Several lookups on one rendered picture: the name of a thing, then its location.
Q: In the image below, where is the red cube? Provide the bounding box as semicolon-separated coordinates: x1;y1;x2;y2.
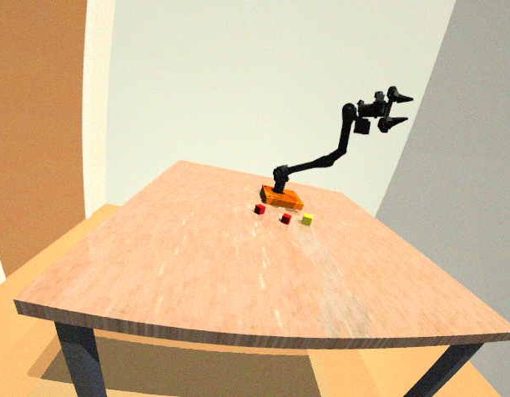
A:
254;204;265;215
280;214;292;225

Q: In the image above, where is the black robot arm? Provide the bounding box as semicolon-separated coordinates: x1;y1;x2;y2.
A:
271;91;386;194

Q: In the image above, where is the yellow cube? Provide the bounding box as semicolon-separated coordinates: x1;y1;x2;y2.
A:
301;214;312;227

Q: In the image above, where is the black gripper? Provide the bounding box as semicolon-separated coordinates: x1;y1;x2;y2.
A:
369;86;414;133

